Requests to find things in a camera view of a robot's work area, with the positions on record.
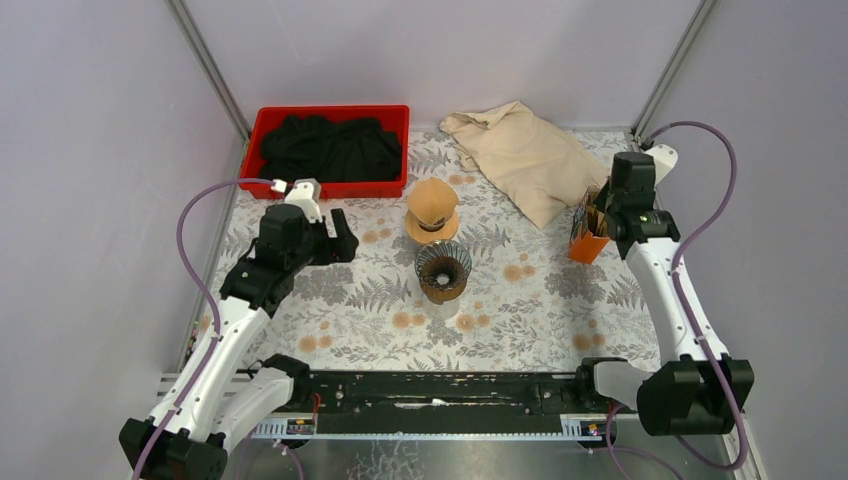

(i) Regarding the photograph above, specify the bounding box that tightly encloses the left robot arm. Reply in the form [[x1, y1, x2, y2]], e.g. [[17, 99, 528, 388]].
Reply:
[[119, 201, 359, 479]]

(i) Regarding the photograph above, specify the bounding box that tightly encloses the grey ribbed glass dripper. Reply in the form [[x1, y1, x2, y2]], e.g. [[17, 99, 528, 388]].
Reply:
[[414, 240, 473, 280]]

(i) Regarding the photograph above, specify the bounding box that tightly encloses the light wooden ring holder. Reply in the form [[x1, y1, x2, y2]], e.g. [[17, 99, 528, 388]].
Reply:
[[404, 211, 460, 245]]

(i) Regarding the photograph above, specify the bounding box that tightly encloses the black cloth in bin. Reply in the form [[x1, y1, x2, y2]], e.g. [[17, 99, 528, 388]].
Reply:
[[257, 115, 402, 183]]

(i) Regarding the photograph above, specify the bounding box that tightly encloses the beige cloth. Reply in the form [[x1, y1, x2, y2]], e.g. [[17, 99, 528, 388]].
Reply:
[[439, 101, 609, 229]]

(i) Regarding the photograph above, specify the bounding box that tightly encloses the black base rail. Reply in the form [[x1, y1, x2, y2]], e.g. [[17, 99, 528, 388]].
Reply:
[[271, 370, 611, 439]]

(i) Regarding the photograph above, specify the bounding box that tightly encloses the orange coffee filter box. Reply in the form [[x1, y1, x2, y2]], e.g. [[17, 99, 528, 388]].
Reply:
[[568, 188, 609, 264]]

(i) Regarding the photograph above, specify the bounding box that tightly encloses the red plastic bin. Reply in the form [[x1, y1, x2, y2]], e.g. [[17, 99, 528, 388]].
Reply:
[[240, 105, 410, 199]]

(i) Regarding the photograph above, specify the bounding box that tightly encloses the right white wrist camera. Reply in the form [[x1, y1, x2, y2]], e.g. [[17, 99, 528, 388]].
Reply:
[[645, 144, 679, 186]]

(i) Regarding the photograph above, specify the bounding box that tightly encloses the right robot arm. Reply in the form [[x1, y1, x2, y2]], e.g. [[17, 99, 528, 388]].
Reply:
[[573, 152, 754, 436]]

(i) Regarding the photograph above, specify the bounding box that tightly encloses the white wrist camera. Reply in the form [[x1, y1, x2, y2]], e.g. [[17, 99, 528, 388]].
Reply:
[[271, 178, 323, 224], [645, 144, 679, 186]]

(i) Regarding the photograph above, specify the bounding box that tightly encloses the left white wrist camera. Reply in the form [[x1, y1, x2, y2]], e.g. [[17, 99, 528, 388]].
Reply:
[[271, 178, 323, 224]]

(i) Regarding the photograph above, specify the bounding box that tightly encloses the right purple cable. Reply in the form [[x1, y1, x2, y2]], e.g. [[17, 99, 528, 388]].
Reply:
[[606, 120, 750, 480]]

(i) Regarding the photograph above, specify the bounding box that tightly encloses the dark wooden ring holder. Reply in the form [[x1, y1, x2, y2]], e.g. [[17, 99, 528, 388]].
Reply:
[[419, 271, 468, 305]]

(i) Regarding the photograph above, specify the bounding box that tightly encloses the brown paper coffee filter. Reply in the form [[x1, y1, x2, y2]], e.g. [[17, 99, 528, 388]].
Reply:
[[406, 177, 460, 232]]

